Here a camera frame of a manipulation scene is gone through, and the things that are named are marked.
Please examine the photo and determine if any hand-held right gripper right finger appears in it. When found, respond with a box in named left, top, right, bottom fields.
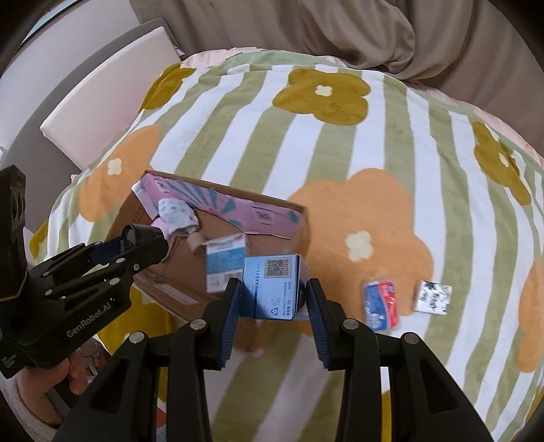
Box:
left=305, top=278, right=496, bottom=442

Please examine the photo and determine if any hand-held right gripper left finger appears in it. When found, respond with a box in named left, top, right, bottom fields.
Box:
left=53, top=278, right=243, bottom=442

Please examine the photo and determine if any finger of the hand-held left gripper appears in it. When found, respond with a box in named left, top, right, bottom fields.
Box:
left=98, top=227, right=168, bottom=294
left=40, top=239, right=128, bottom=281

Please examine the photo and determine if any brown cardboard box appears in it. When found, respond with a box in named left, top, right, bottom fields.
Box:
left=104, top=170, right=309, bottom=341

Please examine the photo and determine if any white patterned soft packet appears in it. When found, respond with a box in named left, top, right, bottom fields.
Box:
left=157, top=198, right=200, bottom=236

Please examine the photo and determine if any small blue cube box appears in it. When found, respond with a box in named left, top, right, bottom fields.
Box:
left=241, top=254, right=302, bottom=320

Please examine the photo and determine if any white and blue carton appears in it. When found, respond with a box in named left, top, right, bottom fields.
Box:
left=205, top=234, right=246, bottom=294

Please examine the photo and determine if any person's left hand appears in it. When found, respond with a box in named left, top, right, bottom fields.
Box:
left=15, top=355, right=90, bottom=426

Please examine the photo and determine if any red blue floss pick box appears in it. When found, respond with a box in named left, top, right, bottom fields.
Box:
left=362, top=279, right=403, bottom=332

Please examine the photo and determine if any pink printed packet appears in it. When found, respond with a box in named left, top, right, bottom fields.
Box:
left=132, top=176, right=304, bottom=234

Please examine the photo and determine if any white printed sachet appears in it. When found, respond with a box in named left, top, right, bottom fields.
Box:
left=413, top=279, right=453, bottom=316

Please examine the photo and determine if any white headboard panel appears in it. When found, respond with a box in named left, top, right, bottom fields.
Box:
left=0, top=19, right=183, bottom=179

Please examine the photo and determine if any beige curtain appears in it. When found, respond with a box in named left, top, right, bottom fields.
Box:
left=132, top=0, right=544, bottom=141

